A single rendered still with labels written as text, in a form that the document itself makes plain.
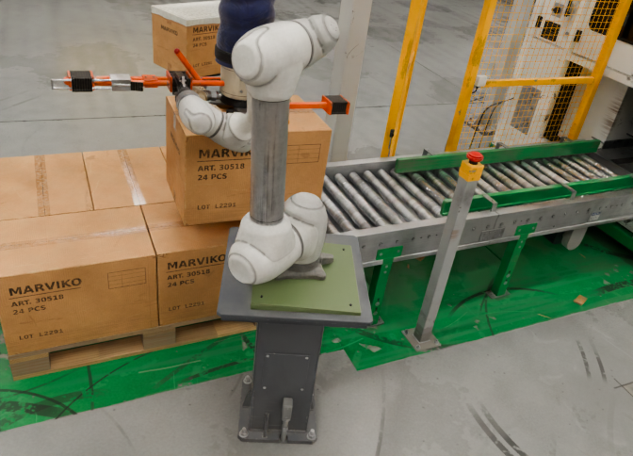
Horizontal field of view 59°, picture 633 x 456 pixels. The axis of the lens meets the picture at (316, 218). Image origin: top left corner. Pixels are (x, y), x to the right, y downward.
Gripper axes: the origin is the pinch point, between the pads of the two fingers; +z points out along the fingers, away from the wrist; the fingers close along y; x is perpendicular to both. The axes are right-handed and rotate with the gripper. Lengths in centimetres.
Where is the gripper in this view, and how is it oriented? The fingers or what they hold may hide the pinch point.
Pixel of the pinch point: (175, 81)
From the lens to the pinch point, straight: 228.6
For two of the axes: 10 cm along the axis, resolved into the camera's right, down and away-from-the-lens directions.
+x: 9.1, -1.2, 4.0
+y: -1.2, 8.4, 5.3
